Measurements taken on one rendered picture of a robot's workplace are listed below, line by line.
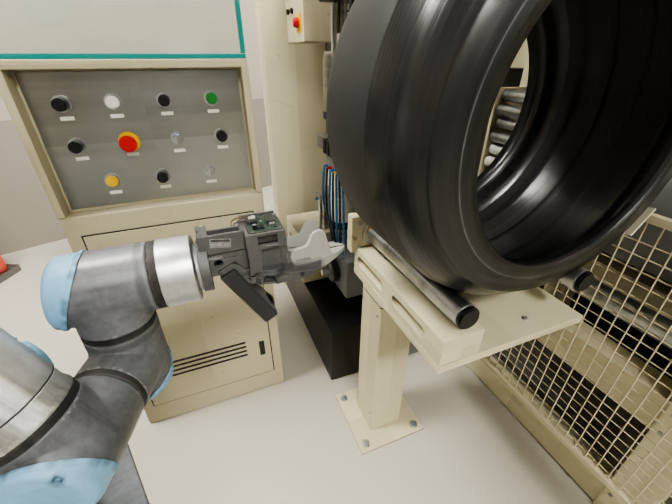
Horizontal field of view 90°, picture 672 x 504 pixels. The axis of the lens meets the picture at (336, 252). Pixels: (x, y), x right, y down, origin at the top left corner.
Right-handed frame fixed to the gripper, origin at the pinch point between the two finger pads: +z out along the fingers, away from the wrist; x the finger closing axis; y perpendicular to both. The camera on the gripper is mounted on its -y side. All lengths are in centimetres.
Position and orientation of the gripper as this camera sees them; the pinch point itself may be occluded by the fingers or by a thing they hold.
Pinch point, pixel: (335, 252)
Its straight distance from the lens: 53.7
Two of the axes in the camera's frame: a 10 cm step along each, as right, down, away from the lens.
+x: -3.7, -4.7, 8.0
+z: 9.3, -1.9, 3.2
